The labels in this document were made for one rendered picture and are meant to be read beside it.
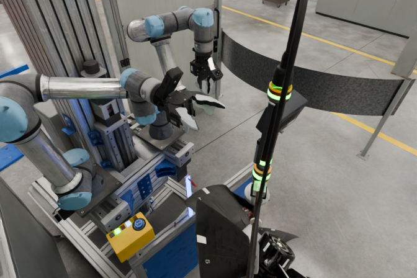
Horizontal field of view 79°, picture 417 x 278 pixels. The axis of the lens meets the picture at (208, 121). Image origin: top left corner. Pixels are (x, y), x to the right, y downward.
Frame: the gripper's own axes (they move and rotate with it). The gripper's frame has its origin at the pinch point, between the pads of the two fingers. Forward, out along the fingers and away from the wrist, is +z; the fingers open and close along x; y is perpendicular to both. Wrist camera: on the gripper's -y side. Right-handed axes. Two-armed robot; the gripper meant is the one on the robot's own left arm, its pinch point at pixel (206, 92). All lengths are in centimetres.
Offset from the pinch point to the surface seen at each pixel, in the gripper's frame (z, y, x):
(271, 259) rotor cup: 19, -61, 27
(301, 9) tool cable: -55, -55, 31
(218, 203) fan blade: 23.9, -34.0, 23.8
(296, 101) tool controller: 19, -18, -51
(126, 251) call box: 39, -20, 59
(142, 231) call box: 36, -18, 51
